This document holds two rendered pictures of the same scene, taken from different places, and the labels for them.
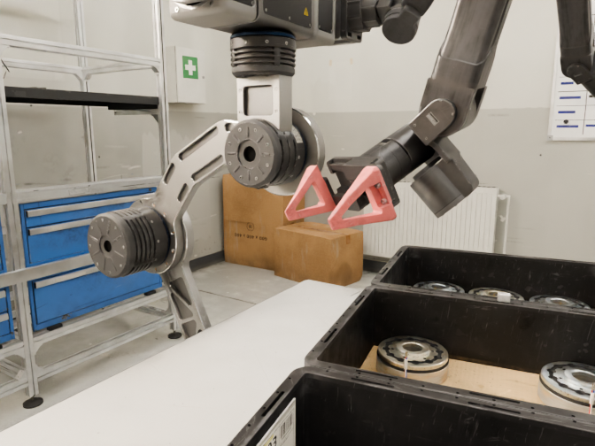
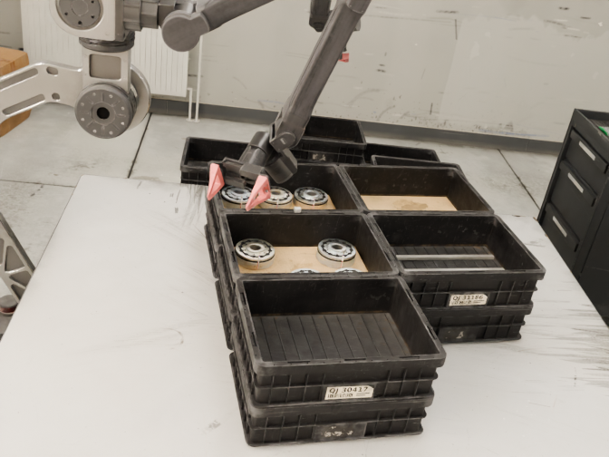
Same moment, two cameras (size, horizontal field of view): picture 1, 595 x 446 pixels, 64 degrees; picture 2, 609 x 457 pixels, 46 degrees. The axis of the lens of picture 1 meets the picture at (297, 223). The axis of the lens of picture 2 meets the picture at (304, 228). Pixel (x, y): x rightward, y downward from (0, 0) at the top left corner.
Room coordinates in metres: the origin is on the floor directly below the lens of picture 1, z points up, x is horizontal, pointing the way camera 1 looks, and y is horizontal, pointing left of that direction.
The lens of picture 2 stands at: (-0.62, 0.75, 1.84)
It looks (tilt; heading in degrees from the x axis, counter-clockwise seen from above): 30 degrees down; 320
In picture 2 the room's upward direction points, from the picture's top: 9 degrees clockwise
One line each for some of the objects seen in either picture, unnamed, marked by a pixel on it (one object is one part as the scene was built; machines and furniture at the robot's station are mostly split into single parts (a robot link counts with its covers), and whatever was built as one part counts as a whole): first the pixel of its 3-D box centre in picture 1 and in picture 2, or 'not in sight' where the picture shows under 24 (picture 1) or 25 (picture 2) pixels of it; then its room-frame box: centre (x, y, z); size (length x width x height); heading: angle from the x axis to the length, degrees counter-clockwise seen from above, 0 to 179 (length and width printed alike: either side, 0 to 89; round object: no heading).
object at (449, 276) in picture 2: not in sight; (452, 245); (0.39, -0.61, 0.92); 0.40 x 0.30 x 0.02; 67
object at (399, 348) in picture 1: (413, 349); (255, 247); (0.66, -0.17, 0.86); 0.05 x 0.05 x 0.01
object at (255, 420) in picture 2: not in sight; (325, 375); (0.27, -0.13, 0.76); 0.40 x 0.30 x 0.12; 67
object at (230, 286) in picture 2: (492, 386); (303, 262); (0.55, -0.24, 0.87); 0.40 x 0.30 x 0.11; 67
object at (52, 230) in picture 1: (102, 251); not in sight; (2.25, 0.95, 0.60); 0.72 x 0.03 x 0.56; 147
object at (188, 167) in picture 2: not in sight; (227, 203); (1.66, -0.72, 0.37); 0.40 x 0.30 x 0.45; 57
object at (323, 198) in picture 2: (559, 305); (311, 195); (0.85, -0.49, 0.86); 0.10 x 0.10 x 0.01
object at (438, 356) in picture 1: (412, 351); (255, 249); (0.66, -0.17, 0.86); 0.10 x 0.10 x 0.01
